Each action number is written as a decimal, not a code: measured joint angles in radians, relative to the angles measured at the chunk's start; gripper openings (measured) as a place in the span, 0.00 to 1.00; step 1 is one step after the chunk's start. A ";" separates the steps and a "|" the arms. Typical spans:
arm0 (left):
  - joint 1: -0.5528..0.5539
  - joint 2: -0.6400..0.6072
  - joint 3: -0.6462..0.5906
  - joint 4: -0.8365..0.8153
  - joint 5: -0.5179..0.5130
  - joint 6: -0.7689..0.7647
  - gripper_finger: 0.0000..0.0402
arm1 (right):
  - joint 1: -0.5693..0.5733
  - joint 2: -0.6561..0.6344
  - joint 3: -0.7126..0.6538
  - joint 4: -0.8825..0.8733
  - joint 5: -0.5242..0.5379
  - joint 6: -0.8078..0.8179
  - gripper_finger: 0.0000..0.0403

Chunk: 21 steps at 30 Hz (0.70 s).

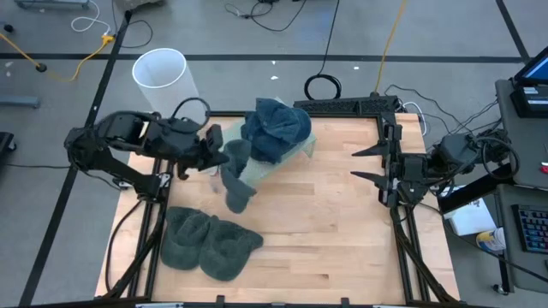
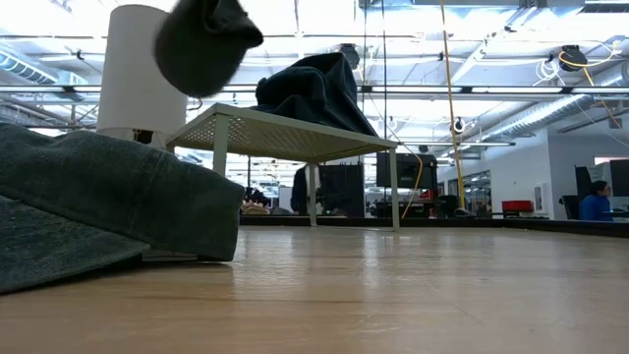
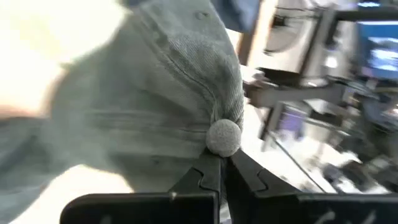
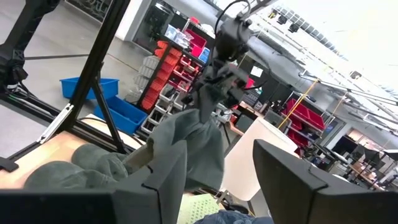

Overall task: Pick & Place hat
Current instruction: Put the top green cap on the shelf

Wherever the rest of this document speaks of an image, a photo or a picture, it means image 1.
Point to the black floor puck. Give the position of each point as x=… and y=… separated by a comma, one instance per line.
x=41, y=67
x=8, y=28

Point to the green fabric cap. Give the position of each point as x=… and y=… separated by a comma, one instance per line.
x=184, y=239
x=237, y=188
x=227, y=252

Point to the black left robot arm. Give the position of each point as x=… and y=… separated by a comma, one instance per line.
x=124, y=128

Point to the grey metal floor bar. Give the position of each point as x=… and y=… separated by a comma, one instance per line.
x=51, y=3

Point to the grey metal floor foot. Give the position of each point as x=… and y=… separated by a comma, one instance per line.
x=19, y=102

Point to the white paper box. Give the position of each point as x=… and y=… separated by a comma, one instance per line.
x=471, y=218

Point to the pale green perforated shelf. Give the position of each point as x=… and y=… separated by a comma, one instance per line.
x=269, y=171

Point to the black desk leg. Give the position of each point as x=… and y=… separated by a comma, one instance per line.
x=504, y=274

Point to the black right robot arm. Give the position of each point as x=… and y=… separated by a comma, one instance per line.
x=454, y=149

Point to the black box with labels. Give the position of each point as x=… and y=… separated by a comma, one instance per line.
x=531, y=104

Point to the white canister yellow blue label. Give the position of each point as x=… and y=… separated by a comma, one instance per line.
x=490, y=240

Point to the black desk support bar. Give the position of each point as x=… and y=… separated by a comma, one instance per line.
x=471, y=194

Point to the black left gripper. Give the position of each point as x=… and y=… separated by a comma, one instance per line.
x=199, y=145

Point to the black wheeled base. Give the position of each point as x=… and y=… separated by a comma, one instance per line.
x=6, y=143

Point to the small red object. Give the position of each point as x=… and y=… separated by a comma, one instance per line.
x=544, y=167

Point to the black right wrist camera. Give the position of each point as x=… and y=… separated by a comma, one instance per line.
x=415, y=167

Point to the black keyboard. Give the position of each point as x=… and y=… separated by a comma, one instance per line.
x=533, y=229

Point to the black aluminium table frame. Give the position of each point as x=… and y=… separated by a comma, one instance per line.
x=406, y=256

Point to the grey side desk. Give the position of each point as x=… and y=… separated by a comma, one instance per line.
x=522, y=141
x=531, y=269

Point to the black perforated frame bar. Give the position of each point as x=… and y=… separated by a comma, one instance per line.
x=342, y=106

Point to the open laptop screen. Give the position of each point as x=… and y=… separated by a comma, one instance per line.
x=537, y=68

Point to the black frame clip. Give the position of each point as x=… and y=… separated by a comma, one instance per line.
x=345, y=302
x=220, y=300

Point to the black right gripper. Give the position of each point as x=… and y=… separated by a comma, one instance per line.
x=396, y=167

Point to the white cylindrical bin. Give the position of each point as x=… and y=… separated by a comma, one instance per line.
x=164, y=85

